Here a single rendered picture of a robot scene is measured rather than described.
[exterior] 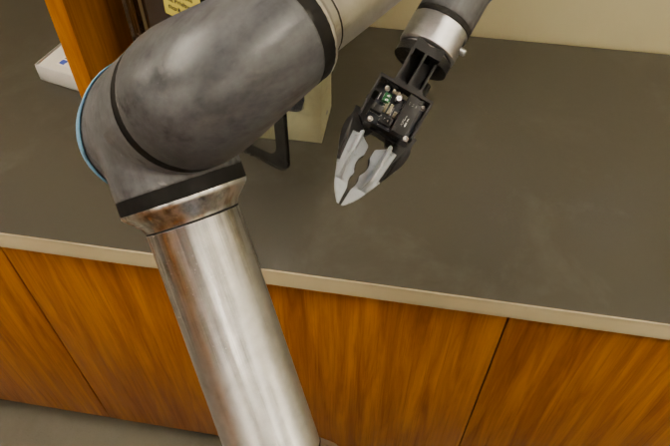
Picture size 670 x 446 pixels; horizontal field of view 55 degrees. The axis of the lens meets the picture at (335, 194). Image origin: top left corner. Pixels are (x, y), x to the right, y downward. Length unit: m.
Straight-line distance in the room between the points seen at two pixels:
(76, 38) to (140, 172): 0.59
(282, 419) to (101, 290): 0.76
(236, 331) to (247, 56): 0.24
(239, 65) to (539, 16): 1.15
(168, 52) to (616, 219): 0.89
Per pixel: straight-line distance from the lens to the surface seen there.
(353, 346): 1.24
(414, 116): 0.75
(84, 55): 1.13
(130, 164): 0.54
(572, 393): 1.34
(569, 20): 1.55
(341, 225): 1.07
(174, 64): 0.46
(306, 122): 1.18
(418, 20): 0.81
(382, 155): 0.79
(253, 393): 0.58
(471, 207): 1.12
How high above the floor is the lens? 1.77
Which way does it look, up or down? 48 degrees down
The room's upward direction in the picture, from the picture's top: straight up
